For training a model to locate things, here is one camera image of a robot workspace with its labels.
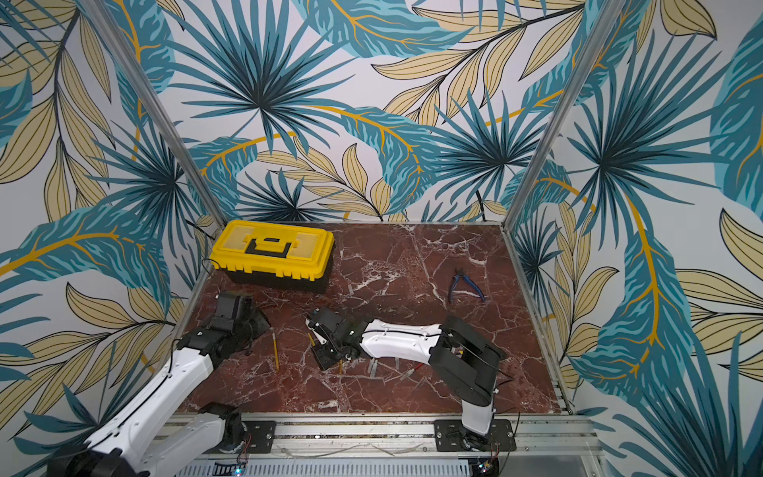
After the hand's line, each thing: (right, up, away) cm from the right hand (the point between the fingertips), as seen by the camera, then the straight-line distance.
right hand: (318, 355), depth 82 cm
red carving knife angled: (+26, -5, +1) cm, 26 cm away
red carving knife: (+15, -4, +1) cm, 16 cm away
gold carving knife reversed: (-3, +2, +6) cm, 7 cm away
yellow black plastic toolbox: (-14, +28, +6) cm, 32 cm away
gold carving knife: (-14, -1, +5) cm, 15 cm away
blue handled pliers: (+44, +21, +21) cm, 53 cm away
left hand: (-15, +8, +1) cm, 17 cm away
